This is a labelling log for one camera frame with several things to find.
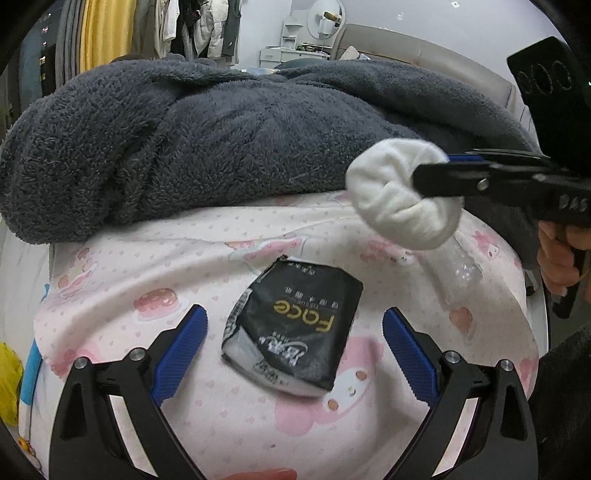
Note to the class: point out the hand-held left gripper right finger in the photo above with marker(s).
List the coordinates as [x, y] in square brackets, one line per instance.
[411, 355]

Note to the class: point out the grey hanging trousers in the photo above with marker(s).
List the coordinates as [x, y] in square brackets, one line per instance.
[232, 32]

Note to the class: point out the beige bed headboard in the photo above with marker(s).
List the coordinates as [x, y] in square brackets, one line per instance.
[415, 46]

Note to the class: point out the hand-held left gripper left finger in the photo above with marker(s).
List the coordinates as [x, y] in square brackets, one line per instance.
[180, 350]

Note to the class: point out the white hanging jacket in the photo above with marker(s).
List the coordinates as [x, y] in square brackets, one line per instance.
[212, 27]

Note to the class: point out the person's right forearm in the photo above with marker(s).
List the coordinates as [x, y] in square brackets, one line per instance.
[563, 406]

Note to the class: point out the pink printed bedsheet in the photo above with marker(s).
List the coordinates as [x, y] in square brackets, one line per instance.
[184, 258]

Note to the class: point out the beige hanging garment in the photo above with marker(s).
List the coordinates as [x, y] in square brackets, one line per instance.
[166, 25]

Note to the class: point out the yellow plastic bag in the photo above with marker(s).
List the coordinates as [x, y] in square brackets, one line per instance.
[9, 383]

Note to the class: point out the person's right hand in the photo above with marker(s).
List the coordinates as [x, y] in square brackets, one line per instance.
[554, 258]

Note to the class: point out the dark grey fleece blanket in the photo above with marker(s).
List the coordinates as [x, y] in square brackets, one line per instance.
[207, 138]

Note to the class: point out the yellow curtain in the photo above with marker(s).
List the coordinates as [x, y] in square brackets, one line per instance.
[104, 32]

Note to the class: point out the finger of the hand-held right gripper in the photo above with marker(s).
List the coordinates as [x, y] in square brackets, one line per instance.
[466, 158]
[443, 180]

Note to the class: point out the person's left hand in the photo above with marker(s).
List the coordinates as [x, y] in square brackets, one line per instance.
[263, 475]

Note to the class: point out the clear plastic wrapper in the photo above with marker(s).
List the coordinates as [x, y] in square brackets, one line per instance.
[459, 272]

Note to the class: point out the grey curtain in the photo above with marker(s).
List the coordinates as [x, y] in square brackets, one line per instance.
[71, 41]

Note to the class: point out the dark glass window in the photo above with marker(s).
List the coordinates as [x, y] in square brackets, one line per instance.
[41, 55]

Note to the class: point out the blue plush slingshot toy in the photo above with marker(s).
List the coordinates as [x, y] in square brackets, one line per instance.
[32, 378]

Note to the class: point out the white dresser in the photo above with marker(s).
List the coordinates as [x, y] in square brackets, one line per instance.
[286, 55]

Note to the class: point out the white round vanity mirror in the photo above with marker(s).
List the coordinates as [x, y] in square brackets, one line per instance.
[325, 18]

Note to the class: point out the black tissue packet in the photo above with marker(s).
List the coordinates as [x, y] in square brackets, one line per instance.
[291, 323]

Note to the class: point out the black hanging garment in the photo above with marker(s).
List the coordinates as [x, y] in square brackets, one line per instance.
[189, 27]

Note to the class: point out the white sock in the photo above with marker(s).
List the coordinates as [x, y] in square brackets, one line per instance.
[397, 207]

